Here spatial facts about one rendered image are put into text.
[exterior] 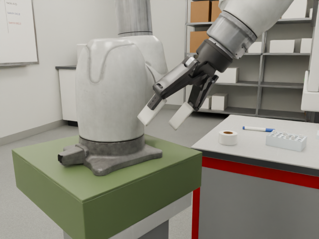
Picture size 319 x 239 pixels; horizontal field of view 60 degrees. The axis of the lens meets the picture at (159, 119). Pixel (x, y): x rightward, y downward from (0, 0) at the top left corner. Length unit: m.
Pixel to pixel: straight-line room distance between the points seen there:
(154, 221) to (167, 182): 0.09
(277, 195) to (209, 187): 0.24
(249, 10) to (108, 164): 0.41
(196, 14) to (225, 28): 4.22
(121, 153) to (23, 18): 3.53
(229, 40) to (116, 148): 0.32
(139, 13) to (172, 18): 4.62
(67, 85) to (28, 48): 0.72
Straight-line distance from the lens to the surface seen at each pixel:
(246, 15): 0.57
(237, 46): 0.57
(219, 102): 4.73
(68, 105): 4.33
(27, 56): 4.01
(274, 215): 1.08
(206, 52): 0.58
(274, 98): 5.04
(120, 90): 0.58
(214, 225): 1.17
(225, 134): 1.08
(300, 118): 4.58
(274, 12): 0.59
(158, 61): 0.77
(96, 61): 0.59
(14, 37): 3.91
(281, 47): 4.61
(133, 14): 0.79
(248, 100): 5.08
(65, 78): 4.28
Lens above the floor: 1.11
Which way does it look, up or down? 14 degrees down
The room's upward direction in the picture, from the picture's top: straight up
